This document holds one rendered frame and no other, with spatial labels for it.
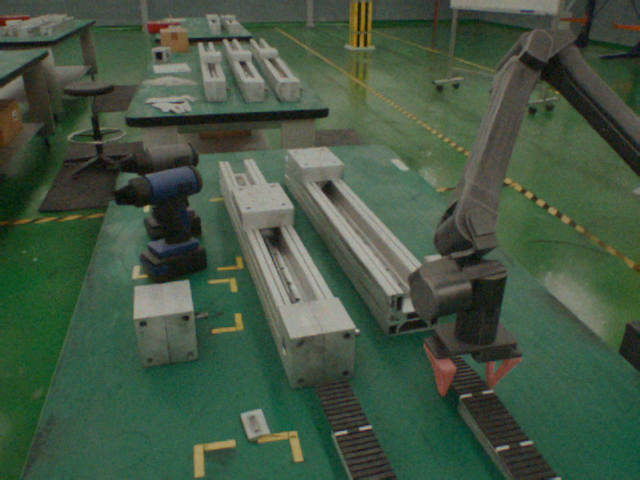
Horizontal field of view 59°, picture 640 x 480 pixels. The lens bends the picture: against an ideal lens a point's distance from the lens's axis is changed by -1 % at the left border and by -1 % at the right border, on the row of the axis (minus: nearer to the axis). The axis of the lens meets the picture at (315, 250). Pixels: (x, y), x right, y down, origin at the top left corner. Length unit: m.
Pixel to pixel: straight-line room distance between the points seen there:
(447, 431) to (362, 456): 0.15
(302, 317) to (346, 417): 0.17
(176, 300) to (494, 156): 0.54
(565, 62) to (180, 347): 0.80
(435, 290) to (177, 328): 0.42
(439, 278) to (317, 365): 0.25
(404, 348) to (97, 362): 0.51
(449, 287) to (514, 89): 0.38
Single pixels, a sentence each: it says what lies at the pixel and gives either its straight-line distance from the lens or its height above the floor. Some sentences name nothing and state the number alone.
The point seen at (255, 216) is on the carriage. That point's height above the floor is 0.89.
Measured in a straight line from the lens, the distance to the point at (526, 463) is 0.78.
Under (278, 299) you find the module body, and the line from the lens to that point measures 0.94.
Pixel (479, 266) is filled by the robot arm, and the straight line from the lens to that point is 0.77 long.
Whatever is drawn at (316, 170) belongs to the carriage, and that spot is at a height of 0.89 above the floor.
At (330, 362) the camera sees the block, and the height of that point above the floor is 0.82.
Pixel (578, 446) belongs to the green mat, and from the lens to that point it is 0.88.
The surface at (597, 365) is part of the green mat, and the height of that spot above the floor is 0.78.
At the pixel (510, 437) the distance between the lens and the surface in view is 0.81.
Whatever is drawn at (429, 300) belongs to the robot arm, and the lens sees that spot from 0.72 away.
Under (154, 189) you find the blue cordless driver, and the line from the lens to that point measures 1.12.
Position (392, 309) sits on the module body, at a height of 0.83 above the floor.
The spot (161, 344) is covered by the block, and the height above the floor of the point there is 0.82.
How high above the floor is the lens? 1.35
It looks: 27 degrees down
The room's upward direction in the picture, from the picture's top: straight up
